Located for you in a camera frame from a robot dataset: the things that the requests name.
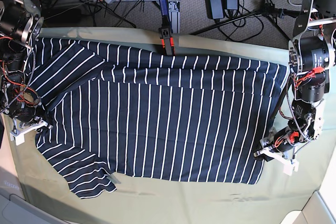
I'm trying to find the light green table cloth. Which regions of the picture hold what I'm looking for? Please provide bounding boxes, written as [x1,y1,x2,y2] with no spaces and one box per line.
[0,26,336,224]

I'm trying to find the black tripod stand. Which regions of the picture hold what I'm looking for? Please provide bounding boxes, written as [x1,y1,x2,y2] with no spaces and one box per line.
[191,0,299,42]

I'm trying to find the aluminium frame post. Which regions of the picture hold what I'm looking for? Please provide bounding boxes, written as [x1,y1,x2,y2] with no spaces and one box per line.
[167,0,181,34]

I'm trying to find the navy white striped T-shirt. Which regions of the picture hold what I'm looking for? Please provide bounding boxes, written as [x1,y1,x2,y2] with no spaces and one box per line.
[31,38,287,199]

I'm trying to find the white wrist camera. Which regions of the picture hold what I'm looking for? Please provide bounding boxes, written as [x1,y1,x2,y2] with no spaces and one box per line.
[283,159,299,176]
[10,130,25,146]

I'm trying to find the orange black centre clamp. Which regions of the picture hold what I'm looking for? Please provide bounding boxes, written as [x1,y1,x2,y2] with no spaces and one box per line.
[159,27,175,56]

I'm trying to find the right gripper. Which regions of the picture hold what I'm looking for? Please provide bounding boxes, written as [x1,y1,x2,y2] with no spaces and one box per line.
[5,98,53,129]

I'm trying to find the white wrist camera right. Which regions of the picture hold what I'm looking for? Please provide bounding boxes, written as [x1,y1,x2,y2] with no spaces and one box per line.
[10,130,25,146]

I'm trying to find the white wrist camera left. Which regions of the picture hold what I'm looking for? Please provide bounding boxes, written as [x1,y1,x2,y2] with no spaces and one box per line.
[283,159,299,176]

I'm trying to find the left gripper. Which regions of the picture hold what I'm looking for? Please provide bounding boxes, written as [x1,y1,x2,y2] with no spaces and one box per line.
[253,126,301,162]

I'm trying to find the blue clamp handle centre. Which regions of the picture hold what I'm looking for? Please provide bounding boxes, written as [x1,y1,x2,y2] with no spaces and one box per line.
[159,0,171,27]

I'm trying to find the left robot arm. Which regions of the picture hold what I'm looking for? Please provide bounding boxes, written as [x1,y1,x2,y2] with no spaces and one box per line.
[254,0,335,166]

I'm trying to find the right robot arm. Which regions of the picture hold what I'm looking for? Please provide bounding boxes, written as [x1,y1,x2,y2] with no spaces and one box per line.
[1,0,52,131]

